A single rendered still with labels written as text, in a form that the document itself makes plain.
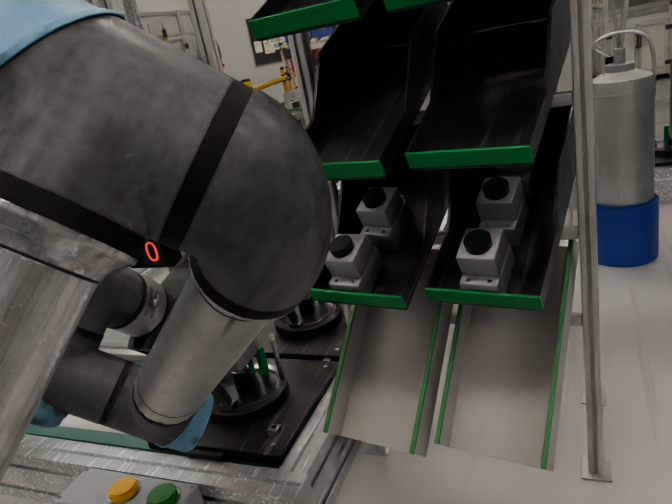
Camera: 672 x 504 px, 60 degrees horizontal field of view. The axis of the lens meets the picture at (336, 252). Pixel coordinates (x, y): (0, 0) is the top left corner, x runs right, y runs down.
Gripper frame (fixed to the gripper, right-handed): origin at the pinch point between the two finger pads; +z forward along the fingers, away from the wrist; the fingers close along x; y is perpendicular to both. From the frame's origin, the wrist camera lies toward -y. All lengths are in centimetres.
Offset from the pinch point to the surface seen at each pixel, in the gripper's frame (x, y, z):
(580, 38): 52, -27, -23
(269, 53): -507, -718, 683
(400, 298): 32.7, -0.9, -15.8
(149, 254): -19.7, -13.4, -1.4
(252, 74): -552, -692, 702
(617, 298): 58, -24, 56
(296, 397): 8.5, 8.2, 8.9
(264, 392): 4.1, 8.1, 6.1
